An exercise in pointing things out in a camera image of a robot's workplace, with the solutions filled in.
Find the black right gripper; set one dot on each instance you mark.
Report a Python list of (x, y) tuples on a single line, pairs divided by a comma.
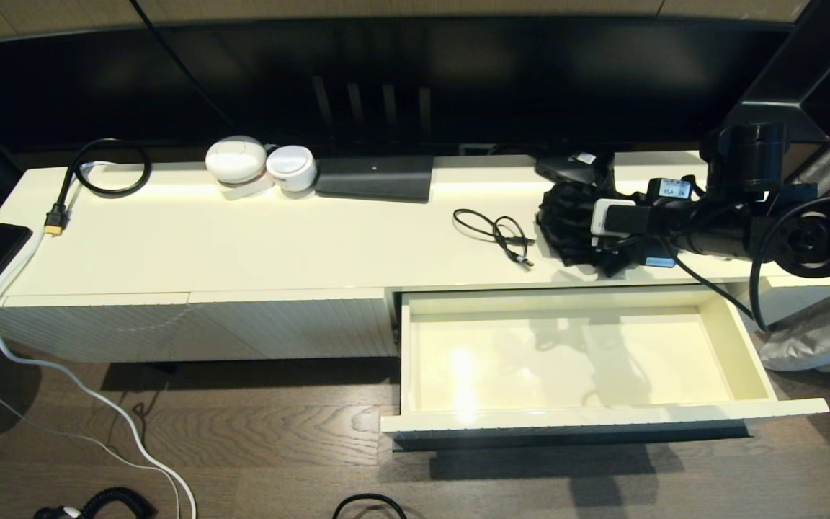
[(663, 223)]

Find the black umbrella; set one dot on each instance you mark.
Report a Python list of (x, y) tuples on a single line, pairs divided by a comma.
[(566, 223)]

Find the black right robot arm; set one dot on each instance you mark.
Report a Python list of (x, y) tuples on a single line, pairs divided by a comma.
[(818, 231)]

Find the cream TV cabinet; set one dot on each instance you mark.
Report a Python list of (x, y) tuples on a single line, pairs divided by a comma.
[(278, 245)]

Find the small black set-top box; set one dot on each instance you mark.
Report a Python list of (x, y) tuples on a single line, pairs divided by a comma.
[(563, 167)]

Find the black television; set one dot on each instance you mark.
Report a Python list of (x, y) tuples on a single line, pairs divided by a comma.
[(458, 72)]

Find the dark grey flat box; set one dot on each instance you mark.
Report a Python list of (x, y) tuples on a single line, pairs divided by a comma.
[(374, 179)]

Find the small white round device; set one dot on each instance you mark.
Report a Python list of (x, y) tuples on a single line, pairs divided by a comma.
[(291, 167)]

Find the large white round device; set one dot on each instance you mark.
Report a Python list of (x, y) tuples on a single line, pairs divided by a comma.
[(236, 158)]

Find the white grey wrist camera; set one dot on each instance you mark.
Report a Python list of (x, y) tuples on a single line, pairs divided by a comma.
[(613, 218)]

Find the black wall shelf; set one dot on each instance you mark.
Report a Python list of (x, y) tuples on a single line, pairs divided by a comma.
[(818, 43)]

